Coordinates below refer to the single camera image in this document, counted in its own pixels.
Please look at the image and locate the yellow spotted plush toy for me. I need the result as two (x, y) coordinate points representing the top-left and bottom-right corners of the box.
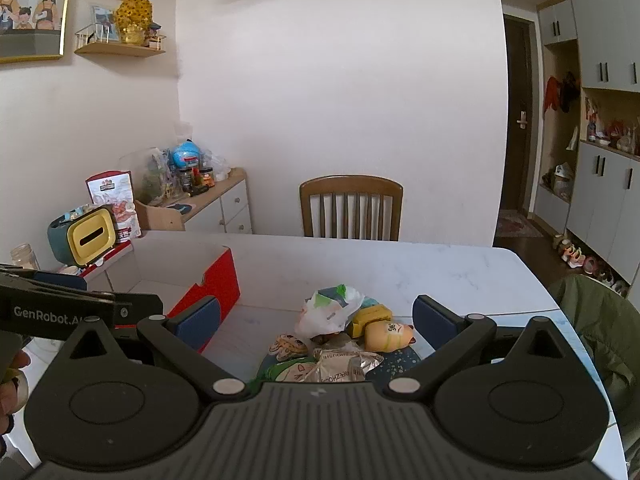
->
(363, 321), (416, 353)

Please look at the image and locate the yellow cardboard box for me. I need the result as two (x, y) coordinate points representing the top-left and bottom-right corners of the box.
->
(346, 304), (393, 339)

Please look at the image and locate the green rimmed plush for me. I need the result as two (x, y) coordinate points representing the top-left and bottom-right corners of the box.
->
(262, 358), (317, 382)

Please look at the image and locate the white plastic bag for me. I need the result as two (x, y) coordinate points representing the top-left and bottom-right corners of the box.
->
(295, 284), (366, 339)

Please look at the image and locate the person's left hand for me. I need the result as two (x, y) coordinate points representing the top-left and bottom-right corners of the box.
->
(0, 350), (30, 458)

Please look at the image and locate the glass jar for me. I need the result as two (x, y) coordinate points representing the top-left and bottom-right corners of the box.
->
(10, 243), (40, 270)

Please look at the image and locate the blue patterned table mat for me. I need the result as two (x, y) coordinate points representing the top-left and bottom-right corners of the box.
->
(252, 347), (421, 389)

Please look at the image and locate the red white cardboard box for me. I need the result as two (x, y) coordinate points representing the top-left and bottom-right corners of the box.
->
(80, 231), (240, 352)

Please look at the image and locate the yellow teal tissue box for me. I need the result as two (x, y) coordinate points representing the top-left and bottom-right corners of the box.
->
(47, 206), (117, 268)

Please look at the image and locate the wooden white sideboard cabinet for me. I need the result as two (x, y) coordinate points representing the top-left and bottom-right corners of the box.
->
(136, 167), (253, 234)

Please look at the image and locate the red white snack bag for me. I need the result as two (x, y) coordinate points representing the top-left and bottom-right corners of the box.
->
(86, 170), (141, 244)

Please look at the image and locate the green jacket on chair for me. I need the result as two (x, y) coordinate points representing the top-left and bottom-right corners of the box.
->
(549, 274), (639, 448)

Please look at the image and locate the wooden dining chair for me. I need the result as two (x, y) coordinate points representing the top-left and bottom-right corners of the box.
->
(299, 174), (404, 242)

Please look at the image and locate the blue round toy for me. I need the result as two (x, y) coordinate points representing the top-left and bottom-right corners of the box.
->
(170, 139), (201, 169)

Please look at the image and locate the golden flower ornament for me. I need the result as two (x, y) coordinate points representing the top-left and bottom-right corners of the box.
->
(114, 0), (152, 46)

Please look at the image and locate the framed family picture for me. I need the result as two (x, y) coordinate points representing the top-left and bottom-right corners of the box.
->
(0, 0), (68, 64)

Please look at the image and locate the dark wooden door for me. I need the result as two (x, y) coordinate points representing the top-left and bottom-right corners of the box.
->
(500, 14), (533, 212)

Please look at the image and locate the wooden wall shelf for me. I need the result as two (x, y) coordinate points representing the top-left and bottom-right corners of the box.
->
(74, 24), (166, 58)

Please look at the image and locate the grey wall cabinet unit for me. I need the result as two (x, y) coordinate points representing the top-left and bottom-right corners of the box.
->
(534, 0), (639, 283)

